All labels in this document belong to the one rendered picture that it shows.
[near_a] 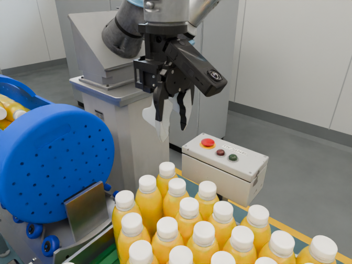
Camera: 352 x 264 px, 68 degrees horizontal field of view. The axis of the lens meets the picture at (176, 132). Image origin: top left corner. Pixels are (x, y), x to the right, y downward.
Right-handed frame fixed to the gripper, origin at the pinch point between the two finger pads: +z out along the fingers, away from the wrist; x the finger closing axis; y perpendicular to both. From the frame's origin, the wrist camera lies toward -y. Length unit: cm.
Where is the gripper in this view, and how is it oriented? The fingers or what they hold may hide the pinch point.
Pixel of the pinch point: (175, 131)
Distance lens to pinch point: 52.4
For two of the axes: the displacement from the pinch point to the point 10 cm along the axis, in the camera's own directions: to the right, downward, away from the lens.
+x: -6.3, 3.7, -6.8
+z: 0.0, 8.8, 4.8
